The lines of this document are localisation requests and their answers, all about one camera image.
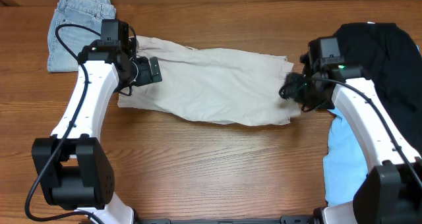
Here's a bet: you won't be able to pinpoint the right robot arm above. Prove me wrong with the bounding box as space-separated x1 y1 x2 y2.
279 37 421 224

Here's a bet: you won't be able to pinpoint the beige shorts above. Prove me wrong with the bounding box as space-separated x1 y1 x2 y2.
117 36 301 126

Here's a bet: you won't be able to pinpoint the folded light blue jeans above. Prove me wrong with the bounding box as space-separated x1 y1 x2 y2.
47 0 116 72

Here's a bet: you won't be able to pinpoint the light blue garment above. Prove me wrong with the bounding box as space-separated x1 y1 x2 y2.
322 45 422 208

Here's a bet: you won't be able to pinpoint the black garment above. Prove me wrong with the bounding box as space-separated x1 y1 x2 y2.
334 23 421 152

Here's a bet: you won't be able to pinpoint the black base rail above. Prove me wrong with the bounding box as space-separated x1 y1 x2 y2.
133 211 324 224

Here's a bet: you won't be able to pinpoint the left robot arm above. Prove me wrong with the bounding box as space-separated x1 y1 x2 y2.
24 19 162 223

